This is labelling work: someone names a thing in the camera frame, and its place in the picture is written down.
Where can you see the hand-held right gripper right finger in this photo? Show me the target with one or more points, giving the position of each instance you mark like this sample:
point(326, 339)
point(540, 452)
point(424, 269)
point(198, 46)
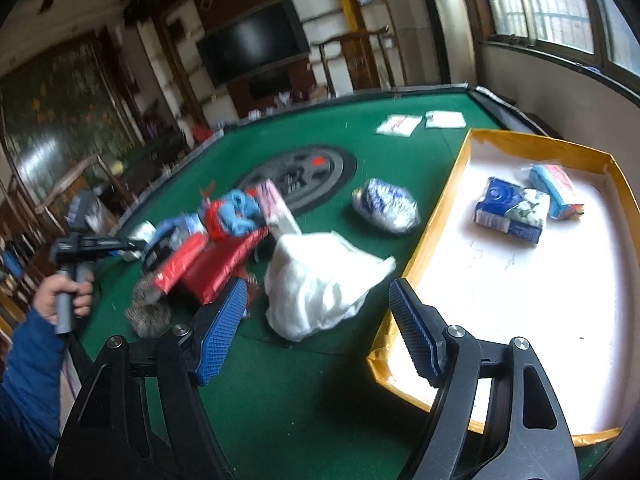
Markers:
point(415, 332)

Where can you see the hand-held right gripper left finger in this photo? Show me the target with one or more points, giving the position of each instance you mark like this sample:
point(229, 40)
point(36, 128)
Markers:
point(220, 332)

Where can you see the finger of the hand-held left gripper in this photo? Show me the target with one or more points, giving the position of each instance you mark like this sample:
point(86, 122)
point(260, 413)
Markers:
point(127, 247)

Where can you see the silver white packet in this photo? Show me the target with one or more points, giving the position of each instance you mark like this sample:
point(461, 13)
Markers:
point(140, 231)

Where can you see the black printed packet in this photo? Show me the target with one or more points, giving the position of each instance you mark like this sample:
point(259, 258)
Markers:
point(155, 260)

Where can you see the red cylinder can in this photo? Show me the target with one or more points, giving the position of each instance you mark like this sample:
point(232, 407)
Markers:
point(175, 266)

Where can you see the blue white flat pack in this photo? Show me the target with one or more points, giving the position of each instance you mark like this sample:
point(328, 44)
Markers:
point(175, 227)

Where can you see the dark red towel pack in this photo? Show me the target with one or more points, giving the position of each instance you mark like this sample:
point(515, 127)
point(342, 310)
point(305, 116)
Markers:
point(222, 270)

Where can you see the yellow cardboard box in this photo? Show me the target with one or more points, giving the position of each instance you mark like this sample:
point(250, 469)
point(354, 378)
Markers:
point(500, 310)

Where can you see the white plastic bag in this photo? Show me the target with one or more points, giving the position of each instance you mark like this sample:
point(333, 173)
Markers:
point(320, 285)

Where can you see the light blue cloth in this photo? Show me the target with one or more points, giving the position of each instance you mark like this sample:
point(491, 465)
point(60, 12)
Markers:
point(242, 212)

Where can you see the blue white packet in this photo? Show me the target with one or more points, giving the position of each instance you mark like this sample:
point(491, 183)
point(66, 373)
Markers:
point(385, 205)

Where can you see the person's left forearm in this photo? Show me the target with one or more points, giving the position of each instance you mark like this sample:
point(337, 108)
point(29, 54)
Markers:
point(25, 400)

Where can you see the person's left hand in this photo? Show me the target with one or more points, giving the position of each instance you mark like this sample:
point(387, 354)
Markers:
point(47, 297)

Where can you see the red plastic bag on floor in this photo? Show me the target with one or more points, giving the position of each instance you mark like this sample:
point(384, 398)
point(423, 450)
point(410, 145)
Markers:
point(200, 133)

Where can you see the dark blue tissue pack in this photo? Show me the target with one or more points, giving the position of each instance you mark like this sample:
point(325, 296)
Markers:
point(510, 210)

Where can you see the round grey table centre panel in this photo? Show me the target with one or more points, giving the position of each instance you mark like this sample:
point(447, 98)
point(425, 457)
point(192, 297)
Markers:
point(315, 170)

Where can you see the light blue pink tissue pack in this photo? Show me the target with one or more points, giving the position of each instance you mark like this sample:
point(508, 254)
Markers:
point(555, 190)

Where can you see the white flat packet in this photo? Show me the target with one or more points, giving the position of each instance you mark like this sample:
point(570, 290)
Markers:
point(445, 119)
point(397, 125)

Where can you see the black flat television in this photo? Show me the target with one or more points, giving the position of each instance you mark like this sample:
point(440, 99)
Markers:
point(250, 42)

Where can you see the dark wooden chair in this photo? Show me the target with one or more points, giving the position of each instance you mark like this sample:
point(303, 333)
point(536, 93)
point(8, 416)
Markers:
point(357, 60)

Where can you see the large window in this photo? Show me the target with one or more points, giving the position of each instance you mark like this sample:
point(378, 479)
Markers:
point(540, 0)

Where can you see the large wall painting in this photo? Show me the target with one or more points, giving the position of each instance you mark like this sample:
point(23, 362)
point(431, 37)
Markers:
point(60, 125)

